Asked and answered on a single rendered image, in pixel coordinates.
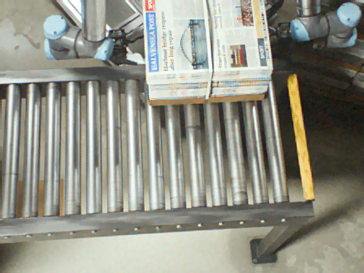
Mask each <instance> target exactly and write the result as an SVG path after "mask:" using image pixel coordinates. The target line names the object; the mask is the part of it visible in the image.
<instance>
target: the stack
mask: <svg viewBox="0 0 364 273"><path fill-rule="evenodd" d="M347 2H351V3H355V4H356V5H358V7H360V9H361V12H362V17H361V19H360V21H359V23H358V24H357V26H356V27H355V28H356V29H357V32H358V33H363V34H364V0H320V8H321V14H325V13H328V12H333V11H337V10H338V9H339V7H340V6H341V5H343V4H344V3H347ZM298 50H300V51H302V52H304V53H309V54H315V55H318V56H323V57H324V58H327V59H333V60H338V61H341V62H345V63H348V64H353V65H354V66H359V67H360V66H361V65H362V64H363V66H362V69H363V68H364V41H363V40H358V39H356V42H355V44H354V45H352V46H347V47H345V48H340V47H338V48H324V49H306V48H305V45H304V44H302V47H301V48H300V49H298ZM288 58H290V59H291V61H292V74H296V76H297V78H300V79H304V80H309V81H312V82H316V83H318V84H320V85H325V86H329V87H331V88H335V89H339V90H342V91H344V90H345V89H346V92H349V93H352V94H354V93H355V94H357V95H360V96H364V74H362V73H361V72H359V71H360V70H358V71H354V70H349V69H347V68H342V67H338V66H334V65H332V64H328V63H321V62H319V61H317V60H312V59H310V58H304V57H300V56H297V55H295V54H290V56H289V57H288ZM288 58H287V59H288ZM297 83H298V90H299V91H300V93H299V94H300V98H302V99H305V100H309V101H311V102H317V103H318V104H323V105H325V106H330V107H333V108H337V109H339V110H343V111H347V112H351V113H354V114H358V115H363V116H364V109H362V108H358V107H355V106H350V105H348V104H344V103H342V102H336V101H334V100H330V99H327V98H324V97H320V96H316V95H313V94H309V93H308V92H312V93H317V94H322V95H324V96H328V97H330V98H336V99H338V100H342V101H345V102H350V103H353V104H357V105H359V106H364V101H362V100H357V99H355V98H353V97H347V96H344V94H343V93H342V94H338V93H334V92H330V91H328V90H324V89H318V88H316V87H314V86H309V85H307V84H302V83H300V82H297ZM282 93H284V94H288V95H289V91H288V83H287V84H286V86H284V88H283V89H282Z"/></svg>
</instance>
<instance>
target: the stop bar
mask: <svg viewBox="0 0 364 273"><path fill-rule="evenodd" d="M287 80H288V91H289V95H290V103H291V107H292V119H293V123H294V132H295V135H296V143H297V155H298V159H299V163H300V171H301V182H302V187H303V191H304V198H305V202H313V201H315V196H314V186H313V182H312V181H313V179H312V174H311V170H310V160H309V155H308V147H307V144H306V133H305V129H304V121H303V117H302V113H301V103H300V94H299V93H300V91H299V90H298V83H297V76H296V74H288V75H287Z"/></svg>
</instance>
